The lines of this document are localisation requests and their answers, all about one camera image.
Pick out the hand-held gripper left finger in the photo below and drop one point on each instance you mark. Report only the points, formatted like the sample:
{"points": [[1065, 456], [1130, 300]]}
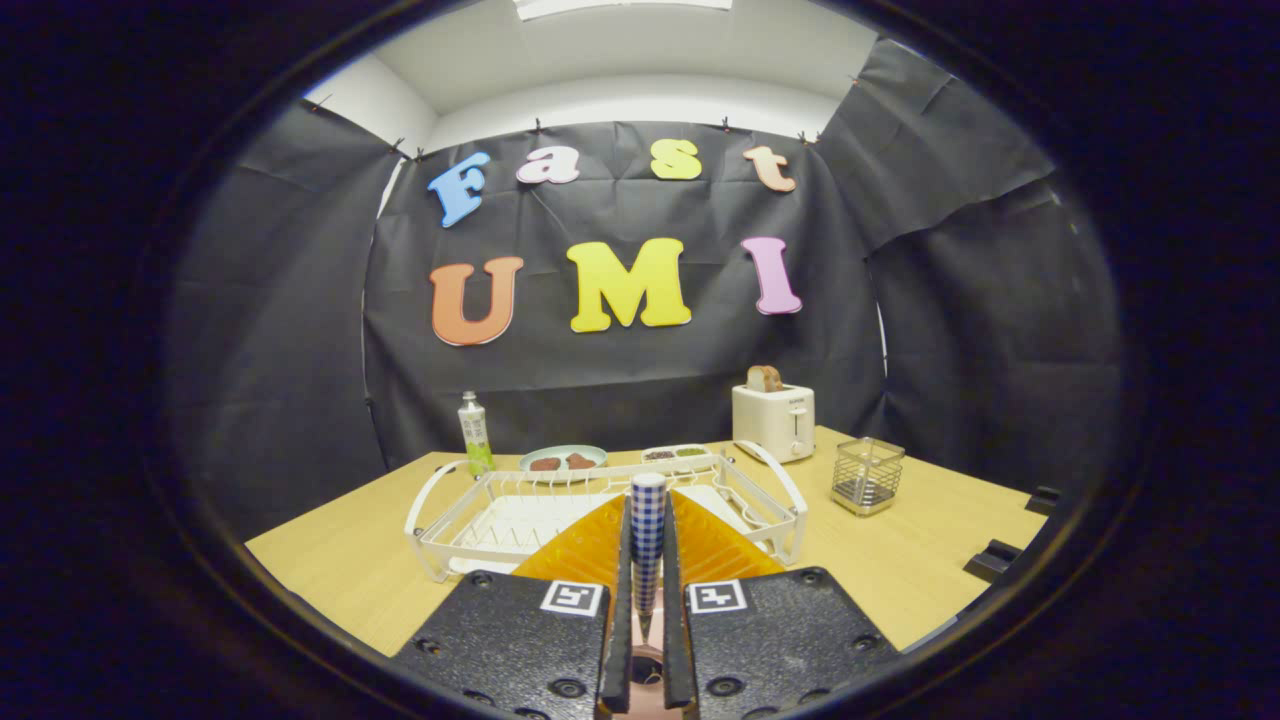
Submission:
{"points": [[520, 645]]}

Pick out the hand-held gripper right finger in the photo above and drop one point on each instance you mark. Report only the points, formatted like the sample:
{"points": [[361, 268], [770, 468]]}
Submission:
{"points": [[780, 640]]}

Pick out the pink plate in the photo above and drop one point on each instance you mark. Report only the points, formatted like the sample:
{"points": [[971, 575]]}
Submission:
{"points": [[637, 632]]}

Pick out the pale green plate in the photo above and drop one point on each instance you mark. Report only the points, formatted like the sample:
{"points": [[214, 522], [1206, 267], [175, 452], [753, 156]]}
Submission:
{"points": [[560, 451]]}

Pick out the small white divided dish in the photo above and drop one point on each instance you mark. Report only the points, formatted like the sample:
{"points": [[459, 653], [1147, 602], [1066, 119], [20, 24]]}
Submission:
{"points": [[675, 454]]}

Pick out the brown meat piece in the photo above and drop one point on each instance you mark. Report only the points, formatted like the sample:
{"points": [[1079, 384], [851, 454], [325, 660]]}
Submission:
{"points": [[545, 465], [581, 461]]}

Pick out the green and white bottle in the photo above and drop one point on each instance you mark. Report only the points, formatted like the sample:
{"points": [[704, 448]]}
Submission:
{"points": [[475, 430]]}

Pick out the cream toaster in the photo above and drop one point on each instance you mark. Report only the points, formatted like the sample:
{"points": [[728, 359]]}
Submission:
{"points": [[772, 420]]}

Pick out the black table edge block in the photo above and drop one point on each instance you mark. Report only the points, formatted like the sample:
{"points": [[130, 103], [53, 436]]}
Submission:
{"points": [[993, 560], [1044, 500]]}

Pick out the toast slice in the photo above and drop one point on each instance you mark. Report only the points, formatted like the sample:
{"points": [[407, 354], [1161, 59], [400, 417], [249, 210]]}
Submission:
{"points": [[765, 378]]}

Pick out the black backdrop cloth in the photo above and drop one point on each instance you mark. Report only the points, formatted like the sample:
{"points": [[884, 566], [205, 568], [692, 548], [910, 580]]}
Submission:
{"points": [[620, 380]]}

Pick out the ceiling light panel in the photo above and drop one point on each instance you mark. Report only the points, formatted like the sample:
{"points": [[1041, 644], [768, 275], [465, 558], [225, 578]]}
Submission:
{"points": [[620, 6]]}

